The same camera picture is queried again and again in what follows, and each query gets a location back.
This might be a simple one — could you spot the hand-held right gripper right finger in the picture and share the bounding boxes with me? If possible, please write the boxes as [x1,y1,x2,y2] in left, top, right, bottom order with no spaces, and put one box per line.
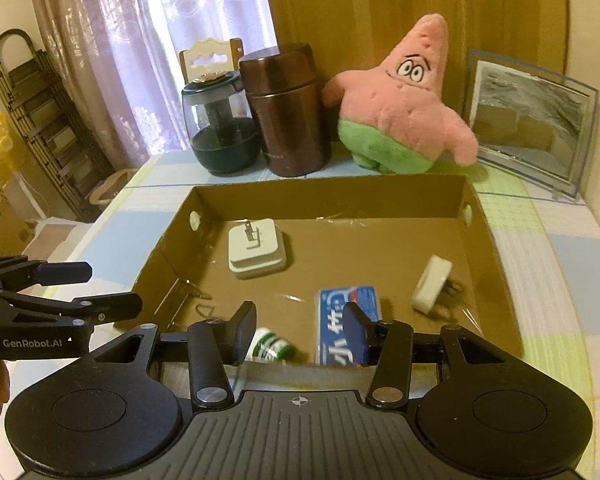
[343,302,518,408]

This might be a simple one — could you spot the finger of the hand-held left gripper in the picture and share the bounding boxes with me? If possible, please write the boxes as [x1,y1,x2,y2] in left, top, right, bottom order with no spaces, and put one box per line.
[0,290,144,328]
[0,256,94,297]

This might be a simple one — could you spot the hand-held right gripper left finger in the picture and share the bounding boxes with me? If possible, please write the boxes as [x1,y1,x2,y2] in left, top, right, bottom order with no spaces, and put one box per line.
[82,301,257,409]

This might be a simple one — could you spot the clear box with blue label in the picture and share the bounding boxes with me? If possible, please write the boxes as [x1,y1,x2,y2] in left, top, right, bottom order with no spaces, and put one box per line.
[312,285,383,367]

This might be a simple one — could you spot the green white tape roll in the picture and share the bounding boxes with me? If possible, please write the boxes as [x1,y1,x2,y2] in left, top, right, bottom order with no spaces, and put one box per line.
[245,327,295,363]

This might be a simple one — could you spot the silver wire rack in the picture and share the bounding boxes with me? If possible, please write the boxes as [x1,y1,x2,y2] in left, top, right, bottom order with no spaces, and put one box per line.
[180,280,216,318]

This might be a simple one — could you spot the square white night light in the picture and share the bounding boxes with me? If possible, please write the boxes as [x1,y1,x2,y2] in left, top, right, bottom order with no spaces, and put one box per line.
[227,218,287,280]

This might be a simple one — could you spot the shallow cardboard box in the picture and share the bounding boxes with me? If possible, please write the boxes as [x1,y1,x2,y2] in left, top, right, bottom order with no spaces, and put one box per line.
[114,172,523,368]

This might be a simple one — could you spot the white plug adapter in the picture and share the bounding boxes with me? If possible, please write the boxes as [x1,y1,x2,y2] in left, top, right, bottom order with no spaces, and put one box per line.
[411,254,462,317]

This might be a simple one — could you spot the brown cardboard carton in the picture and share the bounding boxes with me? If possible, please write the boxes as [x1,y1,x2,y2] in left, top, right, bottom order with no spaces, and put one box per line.
[0,180,33,258]

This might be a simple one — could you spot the dark wooden folding rack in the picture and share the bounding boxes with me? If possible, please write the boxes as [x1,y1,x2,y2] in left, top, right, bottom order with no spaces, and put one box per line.
[0,29,116,221]

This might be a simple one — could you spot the dark green glass jar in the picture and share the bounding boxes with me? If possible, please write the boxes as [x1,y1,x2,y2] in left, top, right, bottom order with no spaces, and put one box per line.
[181,71,261,177]

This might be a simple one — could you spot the brown metal thermos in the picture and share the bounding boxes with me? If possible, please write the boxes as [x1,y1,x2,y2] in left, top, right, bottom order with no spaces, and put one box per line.
[238,42,331,178]

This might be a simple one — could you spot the purple lace curtain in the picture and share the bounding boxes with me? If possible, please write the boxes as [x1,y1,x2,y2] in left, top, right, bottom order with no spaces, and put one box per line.
[27,0,278,171]

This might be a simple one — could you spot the pink starfish plush toy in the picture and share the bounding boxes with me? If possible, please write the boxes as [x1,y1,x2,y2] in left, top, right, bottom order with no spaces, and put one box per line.
[321,13,479,175]

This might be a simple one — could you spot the cream wooden chair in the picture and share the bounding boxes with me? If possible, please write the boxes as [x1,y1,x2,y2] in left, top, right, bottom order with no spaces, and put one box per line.
[179,37,243,83]

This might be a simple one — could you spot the glass picture frame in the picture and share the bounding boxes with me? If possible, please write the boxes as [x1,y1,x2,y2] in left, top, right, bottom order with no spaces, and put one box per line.
[462,49,600,203]

